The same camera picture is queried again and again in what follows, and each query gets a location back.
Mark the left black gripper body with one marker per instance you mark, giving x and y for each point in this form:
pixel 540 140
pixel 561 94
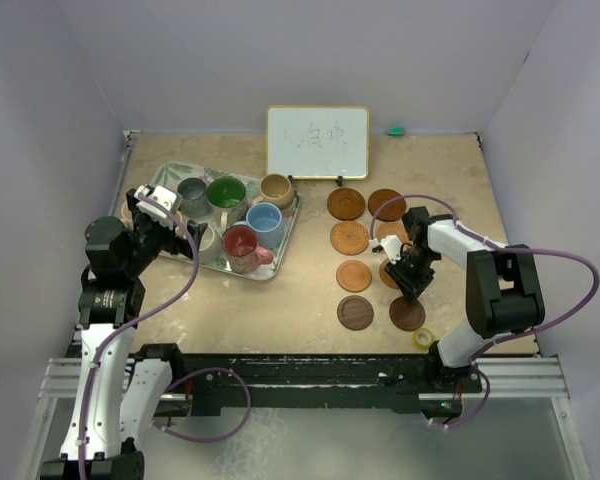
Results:
pixel 160 237

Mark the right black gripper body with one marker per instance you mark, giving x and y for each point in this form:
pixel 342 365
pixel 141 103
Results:
pixel 413 269

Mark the orange wooden coaster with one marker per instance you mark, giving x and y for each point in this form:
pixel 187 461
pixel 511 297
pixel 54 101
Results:
pixel 385 277
pixel 353 276

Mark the dark walnut coaster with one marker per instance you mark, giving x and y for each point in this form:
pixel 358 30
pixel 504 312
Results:
pixel 405 316
pixel 355 312

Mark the woven rattan coaster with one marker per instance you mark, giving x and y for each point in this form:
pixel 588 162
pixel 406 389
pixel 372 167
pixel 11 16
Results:
pixel 349 237
pixel 392 228

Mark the orange wooden coaster front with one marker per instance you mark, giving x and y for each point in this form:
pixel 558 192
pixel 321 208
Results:
pixel 353 276

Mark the brown ringed coaster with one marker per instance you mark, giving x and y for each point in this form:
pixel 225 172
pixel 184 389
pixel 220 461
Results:
pixel 387 205
pixel 346 204

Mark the green mug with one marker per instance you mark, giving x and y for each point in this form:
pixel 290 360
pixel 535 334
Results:
pixel 227 197

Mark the red pink mug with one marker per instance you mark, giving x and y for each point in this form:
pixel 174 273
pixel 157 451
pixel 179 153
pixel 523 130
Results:
pixel 241 246

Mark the light blue mug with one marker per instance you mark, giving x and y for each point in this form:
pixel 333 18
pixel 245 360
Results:
pixel 266 220

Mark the tan brown mug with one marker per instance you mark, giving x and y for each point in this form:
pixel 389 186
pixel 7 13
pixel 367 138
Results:
pixel 276 189

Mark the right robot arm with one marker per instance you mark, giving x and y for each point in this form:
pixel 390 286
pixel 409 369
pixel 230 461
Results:
pixel 502 289

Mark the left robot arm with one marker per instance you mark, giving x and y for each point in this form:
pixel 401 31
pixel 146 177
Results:
pixel 117 396

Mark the grey mug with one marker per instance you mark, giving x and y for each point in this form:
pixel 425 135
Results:
pixel 194 202

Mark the white mug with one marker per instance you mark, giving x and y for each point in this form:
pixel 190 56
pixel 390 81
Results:
pixel 210 247

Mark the floral serving tray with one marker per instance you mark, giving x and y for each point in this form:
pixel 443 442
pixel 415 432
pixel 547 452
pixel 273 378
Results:
pixel 171 174

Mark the yellow tape roll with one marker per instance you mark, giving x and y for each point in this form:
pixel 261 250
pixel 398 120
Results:
pixel 422 338

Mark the green small object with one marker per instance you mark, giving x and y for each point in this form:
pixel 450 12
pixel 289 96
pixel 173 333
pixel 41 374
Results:
pixel 396 131

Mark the small whiteboard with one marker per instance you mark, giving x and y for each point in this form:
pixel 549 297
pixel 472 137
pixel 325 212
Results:
pixel 314 142

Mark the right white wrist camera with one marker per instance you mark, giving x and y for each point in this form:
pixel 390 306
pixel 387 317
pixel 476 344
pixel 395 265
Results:
pixel 390 245

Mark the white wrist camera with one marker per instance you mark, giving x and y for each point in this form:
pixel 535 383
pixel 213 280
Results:
pixel 390 245
pixel 158 202

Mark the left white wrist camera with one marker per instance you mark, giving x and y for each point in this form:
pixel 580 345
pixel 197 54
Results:
pixel 158 202

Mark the black base frame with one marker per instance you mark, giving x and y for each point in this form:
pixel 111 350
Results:
pixel 401 383

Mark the aluminium rail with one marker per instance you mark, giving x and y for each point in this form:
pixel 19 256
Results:
pixel 509 377

